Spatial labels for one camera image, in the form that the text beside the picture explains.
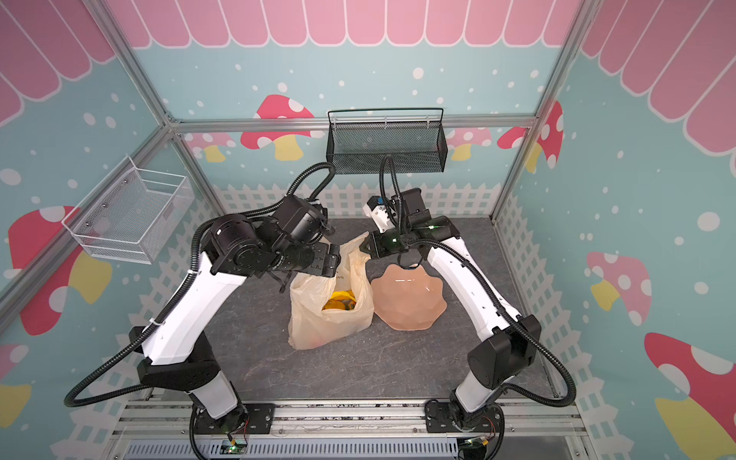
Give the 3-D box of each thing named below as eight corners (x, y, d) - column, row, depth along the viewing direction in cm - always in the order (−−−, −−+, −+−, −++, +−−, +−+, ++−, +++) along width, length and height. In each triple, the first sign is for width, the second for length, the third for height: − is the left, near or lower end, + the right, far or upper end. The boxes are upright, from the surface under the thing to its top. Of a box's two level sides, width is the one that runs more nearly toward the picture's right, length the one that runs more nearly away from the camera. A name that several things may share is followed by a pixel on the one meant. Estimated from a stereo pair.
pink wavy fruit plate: (371, 333, 91) (370, 325, 86) (371, 274, 105) (371, 264, 101) (445, 333, 91) (449, 325, 86) (436, 274, 105) (439, 264, 101)
